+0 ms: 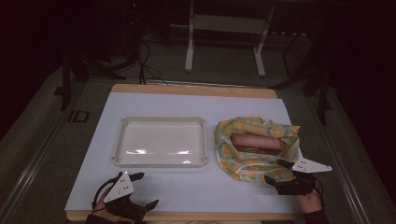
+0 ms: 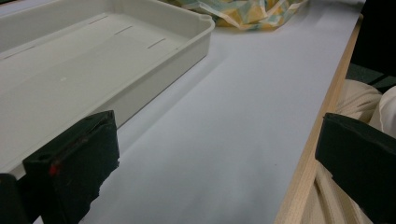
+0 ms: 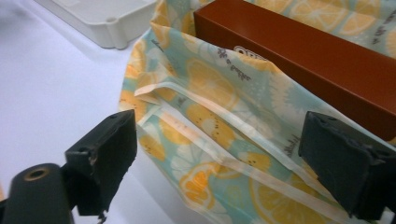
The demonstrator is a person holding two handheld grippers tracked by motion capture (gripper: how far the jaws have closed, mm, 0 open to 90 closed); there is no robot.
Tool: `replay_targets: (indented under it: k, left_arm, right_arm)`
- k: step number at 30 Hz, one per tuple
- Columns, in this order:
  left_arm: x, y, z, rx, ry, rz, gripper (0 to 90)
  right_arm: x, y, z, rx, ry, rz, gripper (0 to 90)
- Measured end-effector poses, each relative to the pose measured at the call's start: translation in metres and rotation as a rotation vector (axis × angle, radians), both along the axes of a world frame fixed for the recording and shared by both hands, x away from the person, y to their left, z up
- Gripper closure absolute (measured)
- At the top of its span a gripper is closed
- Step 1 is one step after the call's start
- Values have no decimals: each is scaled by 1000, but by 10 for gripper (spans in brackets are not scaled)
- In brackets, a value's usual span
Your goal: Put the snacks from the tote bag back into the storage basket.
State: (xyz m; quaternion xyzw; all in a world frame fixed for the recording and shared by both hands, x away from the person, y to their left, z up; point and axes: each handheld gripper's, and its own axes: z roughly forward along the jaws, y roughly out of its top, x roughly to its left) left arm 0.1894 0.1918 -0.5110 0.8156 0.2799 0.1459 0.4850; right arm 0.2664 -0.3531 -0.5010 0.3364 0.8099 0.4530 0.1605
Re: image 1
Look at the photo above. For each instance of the pale blue table mat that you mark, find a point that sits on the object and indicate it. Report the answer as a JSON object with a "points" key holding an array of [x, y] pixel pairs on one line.
{"points": [[186, 186]]}

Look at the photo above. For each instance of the wooden table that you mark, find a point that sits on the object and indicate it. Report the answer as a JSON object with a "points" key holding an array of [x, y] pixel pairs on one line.
{"points": [[193, 90]]}

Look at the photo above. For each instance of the person's left hand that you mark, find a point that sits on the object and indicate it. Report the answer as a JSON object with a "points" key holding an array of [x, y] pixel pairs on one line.
{"points": [[101, 207]]}

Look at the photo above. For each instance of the white metal stand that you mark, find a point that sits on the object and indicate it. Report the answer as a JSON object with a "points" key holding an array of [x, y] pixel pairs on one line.
{"points": [[230, 24]]}

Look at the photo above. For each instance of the black tripod stand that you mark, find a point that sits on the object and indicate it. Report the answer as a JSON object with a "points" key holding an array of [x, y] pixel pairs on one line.
{"points": [[66, 77], [323, 93]]}

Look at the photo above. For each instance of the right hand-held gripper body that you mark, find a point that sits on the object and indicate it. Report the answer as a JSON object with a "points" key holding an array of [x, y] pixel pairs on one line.
{"points": [[299, 184]]}

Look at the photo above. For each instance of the white plastic tray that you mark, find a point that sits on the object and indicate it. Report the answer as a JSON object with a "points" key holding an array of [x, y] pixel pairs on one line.
{"points": [[160, 143]]}

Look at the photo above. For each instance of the yellow green patterned bag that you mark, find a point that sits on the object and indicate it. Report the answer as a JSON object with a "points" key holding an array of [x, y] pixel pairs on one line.
{"points": [[249, 163]]}

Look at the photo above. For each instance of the person's right hand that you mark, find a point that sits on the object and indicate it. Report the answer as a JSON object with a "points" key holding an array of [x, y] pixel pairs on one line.
{"points": [[309, 202]]}

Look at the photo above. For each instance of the pink brown box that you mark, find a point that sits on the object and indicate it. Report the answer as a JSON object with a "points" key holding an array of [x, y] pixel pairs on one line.
{"points": [[257, 142]]}

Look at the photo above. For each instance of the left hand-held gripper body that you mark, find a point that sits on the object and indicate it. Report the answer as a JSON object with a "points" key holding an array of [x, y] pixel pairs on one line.
{"points": [[120, 189]]}

